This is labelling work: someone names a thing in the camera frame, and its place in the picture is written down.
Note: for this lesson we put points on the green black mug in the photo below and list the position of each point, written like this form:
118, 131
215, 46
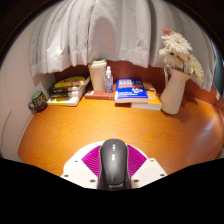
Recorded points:
38, 100

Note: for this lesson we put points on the red book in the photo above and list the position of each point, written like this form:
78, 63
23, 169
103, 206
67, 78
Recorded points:
98, 95

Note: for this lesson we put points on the yellow orange book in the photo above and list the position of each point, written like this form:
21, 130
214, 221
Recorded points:
153, 98

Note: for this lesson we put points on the blue book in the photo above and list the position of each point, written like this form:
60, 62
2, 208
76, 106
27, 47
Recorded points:
131, 90

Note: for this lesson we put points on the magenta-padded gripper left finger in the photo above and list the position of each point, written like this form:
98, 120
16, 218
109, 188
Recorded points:
80, 173

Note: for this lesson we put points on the white ceramic jug vase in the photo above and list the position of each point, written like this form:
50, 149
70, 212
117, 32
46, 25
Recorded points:
173, 93

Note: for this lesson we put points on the white flower bouquet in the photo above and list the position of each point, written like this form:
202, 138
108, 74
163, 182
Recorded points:
180, 53

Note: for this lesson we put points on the black computer mouse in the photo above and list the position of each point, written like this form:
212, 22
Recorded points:
114, 163

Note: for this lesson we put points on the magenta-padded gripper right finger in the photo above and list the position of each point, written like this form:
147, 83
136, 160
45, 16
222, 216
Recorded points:
148, 170

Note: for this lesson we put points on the white curtain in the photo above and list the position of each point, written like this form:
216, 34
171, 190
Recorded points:
116, 30

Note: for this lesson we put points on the white yellow book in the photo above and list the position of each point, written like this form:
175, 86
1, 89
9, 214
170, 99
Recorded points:
65, 101

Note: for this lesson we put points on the clear spray bottle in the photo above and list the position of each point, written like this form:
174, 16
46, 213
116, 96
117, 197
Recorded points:
108, 83

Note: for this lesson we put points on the cream tumbler cup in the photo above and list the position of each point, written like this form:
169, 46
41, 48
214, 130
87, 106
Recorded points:
97, 75

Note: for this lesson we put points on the yellow covered book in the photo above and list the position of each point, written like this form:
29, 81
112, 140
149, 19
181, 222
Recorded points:
70, 81

